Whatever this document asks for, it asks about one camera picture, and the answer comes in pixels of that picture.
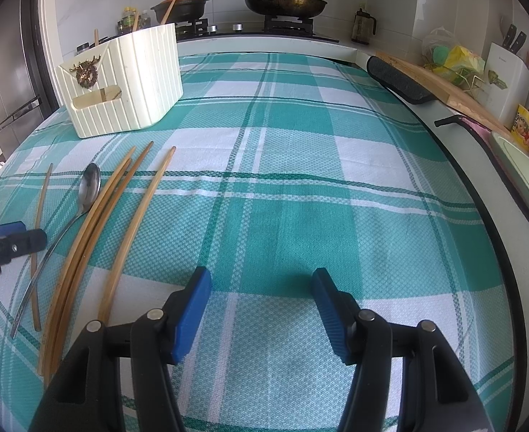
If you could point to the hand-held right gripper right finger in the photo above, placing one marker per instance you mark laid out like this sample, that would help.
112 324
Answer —
332 315

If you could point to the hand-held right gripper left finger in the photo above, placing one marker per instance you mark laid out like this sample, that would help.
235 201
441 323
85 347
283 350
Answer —
192 310

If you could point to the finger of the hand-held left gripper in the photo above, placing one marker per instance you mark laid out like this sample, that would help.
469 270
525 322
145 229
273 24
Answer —
28 240
3 229

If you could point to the steel spoon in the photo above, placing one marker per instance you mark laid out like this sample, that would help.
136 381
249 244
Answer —
89 186

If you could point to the cream ribbed utensil holder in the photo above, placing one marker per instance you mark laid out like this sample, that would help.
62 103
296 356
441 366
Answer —
134 81

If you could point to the green white checked tablecloth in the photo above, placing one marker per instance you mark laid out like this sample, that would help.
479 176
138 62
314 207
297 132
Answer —
291 198

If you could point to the grey refrigerator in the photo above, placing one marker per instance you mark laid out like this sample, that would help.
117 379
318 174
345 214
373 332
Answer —
8 63

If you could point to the green cutting board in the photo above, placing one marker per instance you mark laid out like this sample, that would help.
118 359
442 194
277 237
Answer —
525 180

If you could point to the pink cutting board black rim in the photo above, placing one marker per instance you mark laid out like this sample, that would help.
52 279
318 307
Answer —
476 127

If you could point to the yellow cap sauce bottle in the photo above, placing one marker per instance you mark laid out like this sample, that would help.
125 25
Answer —
128 20

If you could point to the dark sauce bottle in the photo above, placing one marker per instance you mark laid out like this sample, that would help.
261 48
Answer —
145 19

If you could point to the wooden cutting board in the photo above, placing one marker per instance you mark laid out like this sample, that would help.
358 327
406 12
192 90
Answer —
453 92

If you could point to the yellow snack packet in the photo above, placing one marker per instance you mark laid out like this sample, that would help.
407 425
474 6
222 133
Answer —
526 128

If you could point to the black clay pot red lid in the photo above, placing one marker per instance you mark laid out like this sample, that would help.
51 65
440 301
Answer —
192 9

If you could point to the clear bag yellow green contents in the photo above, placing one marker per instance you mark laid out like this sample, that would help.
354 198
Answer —
453 56

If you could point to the black gas stove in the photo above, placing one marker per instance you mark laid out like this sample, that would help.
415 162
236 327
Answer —
246 28

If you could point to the glass french press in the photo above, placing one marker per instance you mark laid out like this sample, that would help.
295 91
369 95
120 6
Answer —
364 27

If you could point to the white knife block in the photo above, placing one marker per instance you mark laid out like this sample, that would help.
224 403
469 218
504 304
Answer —
509 85

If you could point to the black door frame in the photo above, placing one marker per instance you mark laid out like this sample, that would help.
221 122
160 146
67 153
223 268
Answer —
44 31

